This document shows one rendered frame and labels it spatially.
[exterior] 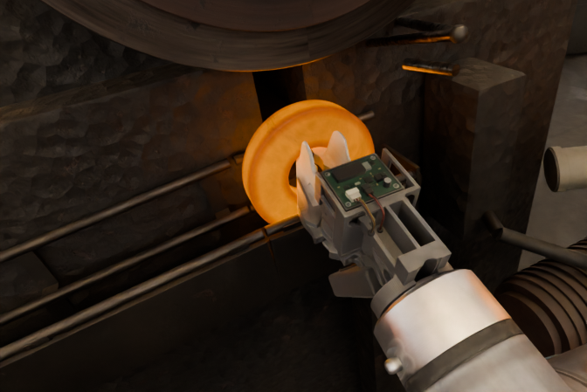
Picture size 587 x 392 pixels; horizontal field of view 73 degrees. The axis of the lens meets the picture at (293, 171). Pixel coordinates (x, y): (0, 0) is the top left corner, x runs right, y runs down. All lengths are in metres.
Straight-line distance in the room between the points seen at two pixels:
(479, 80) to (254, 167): 0.28
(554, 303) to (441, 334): 0.36
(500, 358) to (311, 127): 0.26
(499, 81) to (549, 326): 0.32
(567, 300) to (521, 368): 0.36
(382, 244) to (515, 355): 0.11
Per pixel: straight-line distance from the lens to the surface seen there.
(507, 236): 0.59
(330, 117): 0.43
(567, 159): 0.60
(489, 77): 0.53
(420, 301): 0.29
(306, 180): 0.41
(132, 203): 0.48
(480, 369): 0.29
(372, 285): 0.35
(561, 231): 1.58
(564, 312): 0.64
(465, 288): 0.30
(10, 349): 0.49
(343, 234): 0.33
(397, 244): 0.33
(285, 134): 0.41
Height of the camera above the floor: 0.99
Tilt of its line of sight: 32 degrees down
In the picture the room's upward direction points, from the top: 10 degrees counter-clockwise
